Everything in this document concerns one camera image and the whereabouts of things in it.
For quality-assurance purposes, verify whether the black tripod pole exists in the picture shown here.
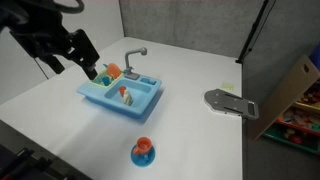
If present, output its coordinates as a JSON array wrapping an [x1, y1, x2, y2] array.
[[234, 0, 272, 65]]

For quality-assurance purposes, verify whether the orange toy plate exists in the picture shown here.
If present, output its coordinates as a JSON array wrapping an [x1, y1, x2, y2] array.
[[106, 62, 122, 81]]

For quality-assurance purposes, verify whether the green toy bin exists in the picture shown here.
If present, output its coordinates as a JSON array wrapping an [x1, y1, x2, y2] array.
[[262, 123, 320, 156]]

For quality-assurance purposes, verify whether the blue toy sink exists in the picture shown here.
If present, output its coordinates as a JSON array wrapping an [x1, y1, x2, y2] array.
[[76, 70, 164, 120]]

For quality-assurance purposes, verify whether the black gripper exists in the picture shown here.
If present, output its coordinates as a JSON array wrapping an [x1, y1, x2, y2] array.
[[9, 13, 101, 81]]

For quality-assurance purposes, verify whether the black hanging robot cable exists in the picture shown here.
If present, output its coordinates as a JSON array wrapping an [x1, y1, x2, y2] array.
[[32, 55, 50, 80]]

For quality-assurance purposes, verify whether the grey metal mounting plate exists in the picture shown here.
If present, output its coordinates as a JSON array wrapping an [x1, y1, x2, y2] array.
[[203, 87, 260, 121]]

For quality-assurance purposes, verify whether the yellow sticky note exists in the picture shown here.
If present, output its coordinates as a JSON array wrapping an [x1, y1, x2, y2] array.
[[220, 81, 236, 92]]

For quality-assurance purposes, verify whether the black camera stand equipment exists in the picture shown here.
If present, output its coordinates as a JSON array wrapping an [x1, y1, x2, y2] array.
[[0, 142, 56, 180]]

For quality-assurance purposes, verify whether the wooden toy shelf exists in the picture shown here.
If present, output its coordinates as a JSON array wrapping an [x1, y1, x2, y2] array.
[[251, 54, 320, 144]]

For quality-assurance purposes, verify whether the cream toy dish piece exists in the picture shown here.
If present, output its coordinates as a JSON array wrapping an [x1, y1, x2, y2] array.
[[122, 90, 135, 107]]

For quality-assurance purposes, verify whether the orange cup with handle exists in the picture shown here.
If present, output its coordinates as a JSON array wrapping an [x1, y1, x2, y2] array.
[[132, 136, 154, 156]]

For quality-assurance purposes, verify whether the grey toy faucet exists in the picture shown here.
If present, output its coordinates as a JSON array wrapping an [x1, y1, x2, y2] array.
[[123, 46, 148, 81]]

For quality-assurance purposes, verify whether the blue toy cup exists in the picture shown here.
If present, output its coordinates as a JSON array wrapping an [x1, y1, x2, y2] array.
[[100, 75, 112, 87]]

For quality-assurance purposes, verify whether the blue toy saucer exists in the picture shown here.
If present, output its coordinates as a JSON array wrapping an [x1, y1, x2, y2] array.
[[130, 143, 157, 168]]

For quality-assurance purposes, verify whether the yellow-green drying rack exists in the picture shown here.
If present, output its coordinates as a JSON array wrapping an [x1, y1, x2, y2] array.
[[89, 64, 124, 89]]

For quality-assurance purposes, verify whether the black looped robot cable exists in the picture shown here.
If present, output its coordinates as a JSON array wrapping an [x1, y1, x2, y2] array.
[[49, 0, 85, 15]]

